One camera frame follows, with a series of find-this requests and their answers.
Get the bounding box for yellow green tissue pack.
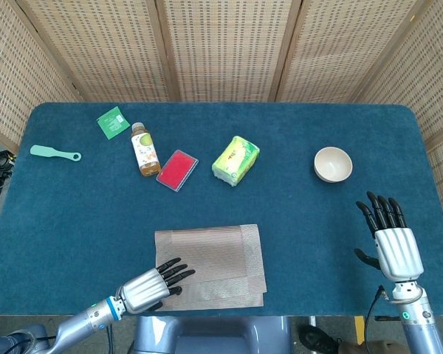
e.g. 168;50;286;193
211;136;261;187

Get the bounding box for blue grey robot torso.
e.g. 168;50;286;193
127;316;295;354

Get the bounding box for yellow floor strip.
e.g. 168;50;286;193
355;316;366;346

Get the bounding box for mint green plastic spatula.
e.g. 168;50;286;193
30;145;83;162

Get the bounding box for juice bottle with white label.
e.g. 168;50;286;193
131;122;162;176

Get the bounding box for green paper packet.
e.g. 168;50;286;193
96;105;131;141

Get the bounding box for black shoe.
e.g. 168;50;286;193
298;324;343;354

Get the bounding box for beige woven placemat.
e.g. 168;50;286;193
154;223;268;313

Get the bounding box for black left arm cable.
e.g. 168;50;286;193
5;333;56;354

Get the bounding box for dark blue tablecloth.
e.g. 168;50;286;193
0;102;443;317

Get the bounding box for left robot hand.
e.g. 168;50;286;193
117;257;196;315

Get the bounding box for red pad in clear case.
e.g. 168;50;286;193
156;148;199;193

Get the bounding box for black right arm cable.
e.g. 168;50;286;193
364;285;391;336

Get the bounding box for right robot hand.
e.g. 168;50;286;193
354;190;425;283

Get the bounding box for small white bowl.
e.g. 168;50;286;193
313;146;354;184

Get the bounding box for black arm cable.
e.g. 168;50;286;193
5;333;56;354
364;285;391;336

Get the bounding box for woven bamboo folding screen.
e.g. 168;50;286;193
0;0;443;244

